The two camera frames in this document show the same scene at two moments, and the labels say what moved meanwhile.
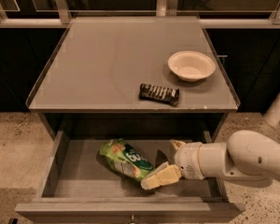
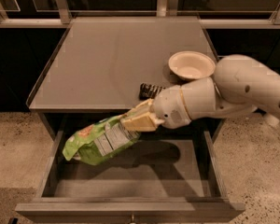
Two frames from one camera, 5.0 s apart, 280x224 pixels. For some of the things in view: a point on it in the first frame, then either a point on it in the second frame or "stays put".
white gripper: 188,160 → 170,106
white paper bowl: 191,65 stays put
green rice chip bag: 120,155 → 96,143
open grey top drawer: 77,186 stays put
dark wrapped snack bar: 160,93 stays put
